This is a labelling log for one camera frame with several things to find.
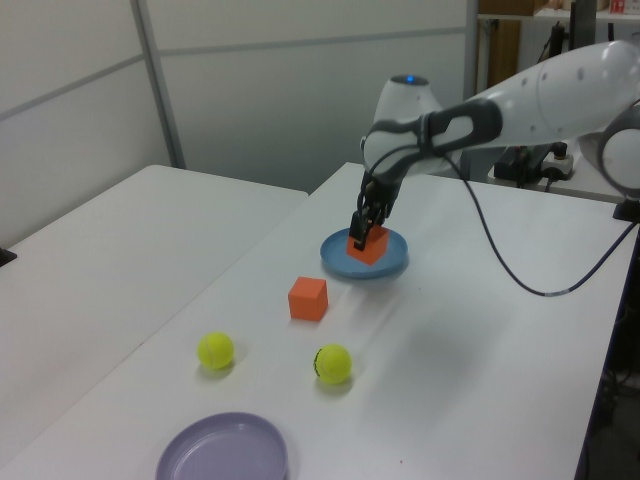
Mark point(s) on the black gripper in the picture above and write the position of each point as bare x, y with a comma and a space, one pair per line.
380, 195

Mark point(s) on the orange cube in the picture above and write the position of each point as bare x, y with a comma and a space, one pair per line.
375, 250
305, 305

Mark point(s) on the yellow tennis ball black print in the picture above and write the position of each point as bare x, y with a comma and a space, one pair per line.
335, 364

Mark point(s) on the plain yellow tennis ball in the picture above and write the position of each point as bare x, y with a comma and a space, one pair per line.
216, 350

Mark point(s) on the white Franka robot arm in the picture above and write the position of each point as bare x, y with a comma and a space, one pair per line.
550, 105

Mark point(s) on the blue plate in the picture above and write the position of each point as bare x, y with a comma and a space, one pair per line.
397, 250

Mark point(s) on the white emergency stop box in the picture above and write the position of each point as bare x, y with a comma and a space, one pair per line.
560, 162

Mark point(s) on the black monitor stand pole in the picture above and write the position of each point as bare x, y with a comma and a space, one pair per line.
556, 42

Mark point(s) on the purple plate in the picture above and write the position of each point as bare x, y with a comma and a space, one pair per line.
220, 450

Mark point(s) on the dark monitor screen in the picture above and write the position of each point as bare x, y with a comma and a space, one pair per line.
582, 25

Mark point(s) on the grey partition post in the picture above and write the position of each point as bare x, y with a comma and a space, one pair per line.
472, 50

